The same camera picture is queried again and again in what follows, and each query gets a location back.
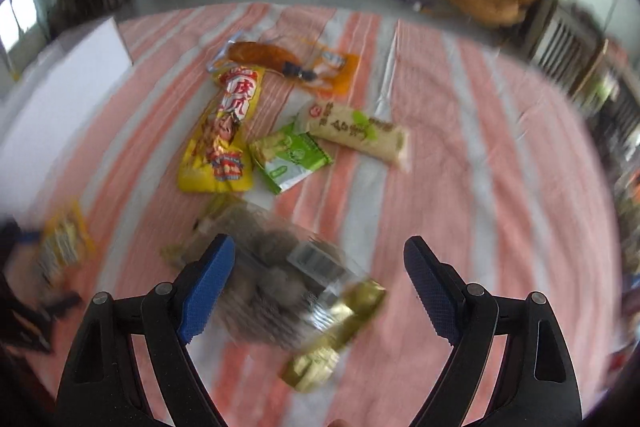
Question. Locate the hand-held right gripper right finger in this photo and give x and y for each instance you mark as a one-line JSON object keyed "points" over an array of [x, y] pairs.
{"points": [[432, 292]]}

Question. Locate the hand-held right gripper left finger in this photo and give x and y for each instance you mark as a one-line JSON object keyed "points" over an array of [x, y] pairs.
{"points": [[207, 287]]}

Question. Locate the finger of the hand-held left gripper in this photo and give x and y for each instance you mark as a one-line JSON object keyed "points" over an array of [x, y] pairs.
{"points": [[57, 304], [15, 233]]}

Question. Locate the small yellow snack packet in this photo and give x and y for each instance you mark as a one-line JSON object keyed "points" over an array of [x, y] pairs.
{"points": [[62, 242]]}

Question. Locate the clear packet with gold edge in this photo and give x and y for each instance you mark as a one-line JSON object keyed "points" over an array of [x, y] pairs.
{"points": [[280, 287]]}

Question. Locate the white cardboard box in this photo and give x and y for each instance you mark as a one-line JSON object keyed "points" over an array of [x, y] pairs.
{"points": [[60, 97]]}

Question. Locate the yellow red snack packet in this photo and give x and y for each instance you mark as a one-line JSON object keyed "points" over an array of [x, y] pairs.
{"points": [[220, 142]]}

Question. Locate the green snack packet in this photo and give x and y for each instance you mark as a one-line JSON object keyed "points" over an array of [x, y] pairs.
{"points": [[290, 157]]}

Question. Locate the beige long snack packet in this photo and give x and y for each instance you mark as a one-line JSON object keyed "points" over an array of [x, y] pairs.
{"points": [[357, 132]]}

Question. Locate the orange chicken leg packet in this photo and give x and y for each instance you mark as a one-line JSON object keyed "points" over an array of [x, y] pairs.
{"points": [[265, 54]]}

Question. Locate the orange striped tablecloth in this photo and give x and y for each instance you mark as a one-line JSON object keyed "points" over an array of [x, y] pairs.
{"points": [[450, 157]]}

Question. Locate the glass balcony door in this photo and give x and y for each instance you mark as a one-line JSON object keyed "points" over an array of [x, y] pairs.
{"points": [[20, 17]]}

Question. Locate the dark wooden railing table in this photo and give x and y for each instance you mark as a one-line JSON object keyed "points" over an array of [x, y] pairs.
{"points": [[565, 37]]}

